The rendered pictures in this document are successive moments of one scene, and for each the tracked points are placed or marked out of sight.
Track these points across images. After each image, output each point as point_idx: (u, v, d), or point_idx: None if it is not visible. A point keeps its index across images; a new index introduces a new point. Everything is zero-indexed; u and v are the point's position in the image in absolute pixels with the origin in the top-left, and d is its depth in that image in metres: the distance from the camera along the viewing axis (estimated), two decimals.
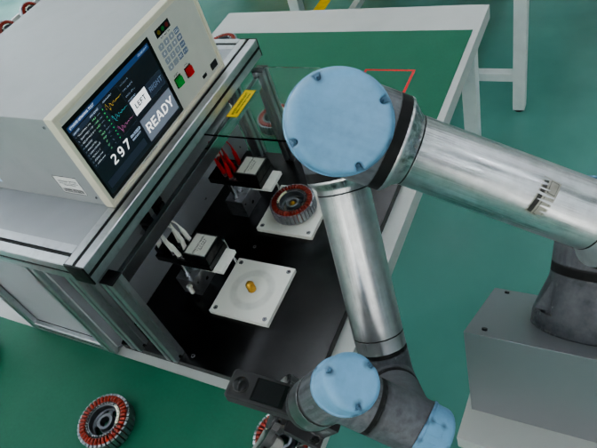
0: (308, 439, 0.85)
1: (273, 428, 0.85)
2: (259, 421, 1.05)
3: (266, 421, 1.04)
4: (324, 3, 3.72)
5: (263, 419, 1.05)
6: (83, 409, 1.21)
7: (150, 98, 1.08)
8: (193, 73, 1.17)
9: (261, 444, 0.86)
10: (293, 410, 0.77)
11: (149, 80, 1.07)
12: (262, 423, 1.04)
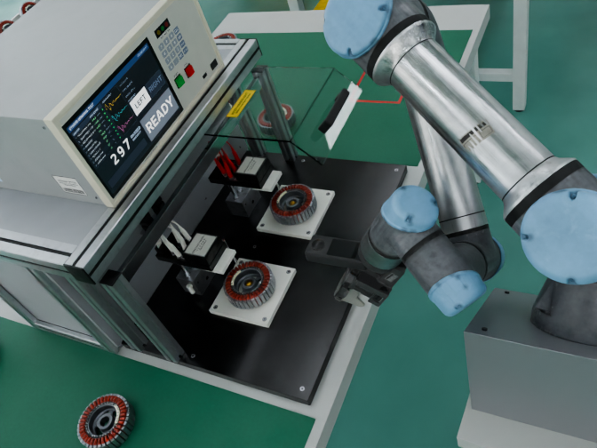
0: (378, 288, 0.99)
1: (347, 280, 1.00)
2: (228, 272, 1.27)
3: (234, 271, 1.26)
4: (324, 3, 3.72)
5: (231, 270, 1.27)
6: (83, 409, 1.21)
7: (150, 98, 1.08)
8: (193, 73, 1.17)
9: (337, 294, 1.03)
10: (366, 250, 0.92)
11: (149, 80, 1.07)
12: (231, 272, 1.26)
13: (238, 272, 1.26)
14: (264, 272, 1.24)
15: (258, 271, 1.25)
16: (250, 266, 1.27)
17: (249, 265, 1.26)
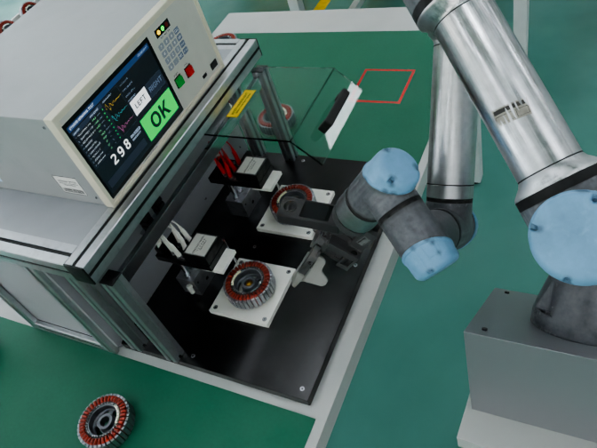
0: (349, 252, 0.99)
1: (318, 243, 0.99)
2: (228, 272, 1.27)
3: (234, 271, 1.26)
4: (324, 3, 3.72)
5: (231, 270, 1.27)
6: (83, 409, 1.21)
7: (150, 98, 1.08)
8: (193, 73, 1.17)
9: (307, 259, 1.00)
10: (341, 212, 0.91)
11: (149, 80, 1.07)
12: (231, 272, 1.26)
13: (238, 272, 1.26)
14: (264, 272, 1.24)
15: (258, 271, 1.25)
16: (250, 266, 1.27)
17: (249, 265, 1.26)
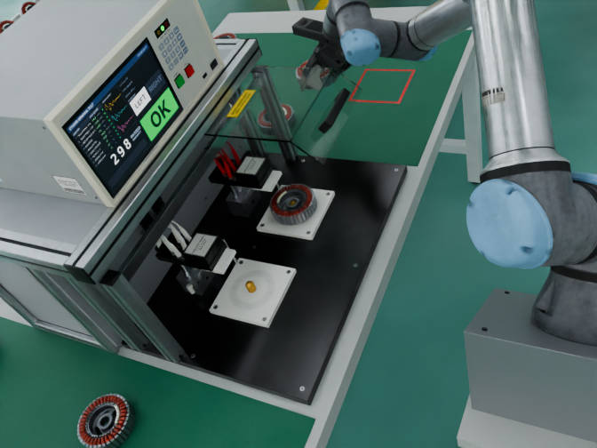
0: (334, 60, 1.35)
1: (314, 51, 1.37)
2: (304, 61, 1.52)
3: (308, 60, 1.51)
4: (324, 3, 3.72)
5: (306, 60, 1.52)
6: (83, 409, 1.21)
7: (150, 98, 1.08)
8: (193, 73, 1.17)
9: (306, 62, 1.39)
10: (324, 20, 1.28)
11: (149, 80, 1.07)
12: (306, 61, 1.51)
13: None
14: None
15: None
16: None
17: None
